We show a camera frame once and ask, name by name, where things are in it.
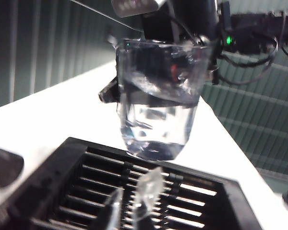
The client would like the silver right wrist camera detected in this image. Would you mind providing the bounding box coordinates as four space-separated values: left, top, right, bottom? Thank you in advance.
111 0 169 18

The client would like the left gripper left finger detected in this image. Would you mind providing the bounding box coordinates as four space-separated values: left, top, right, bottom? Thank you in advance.
103 188 124 230

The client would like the grey faucet lever handle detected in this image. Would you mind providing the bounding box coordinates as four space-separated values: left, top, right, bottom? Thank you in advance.
0 147 25 191

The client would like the clear faceted plastic mug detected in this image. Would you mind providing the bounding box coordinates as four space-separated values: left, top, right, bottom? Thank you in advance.
115 38 214 162

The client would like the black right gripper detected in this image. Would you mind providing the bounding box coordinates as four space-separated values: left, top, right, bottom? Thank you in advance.
140 0 222 85

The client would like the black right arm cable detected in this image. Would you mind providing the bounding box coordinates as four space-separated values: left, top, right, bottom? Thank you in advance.
217 35 279 86

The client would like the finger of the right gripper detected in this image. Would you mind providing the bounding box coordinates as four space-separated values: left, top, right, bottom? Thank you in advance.
97 76 119 104

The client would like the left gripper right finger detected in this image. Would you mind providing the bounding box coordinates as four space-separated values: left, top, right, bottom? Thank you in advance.
132 167 164 225

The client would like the black slatted drain rack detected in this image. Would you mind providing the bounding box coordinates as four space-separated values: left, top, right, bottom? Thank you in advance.
0 137 264 230

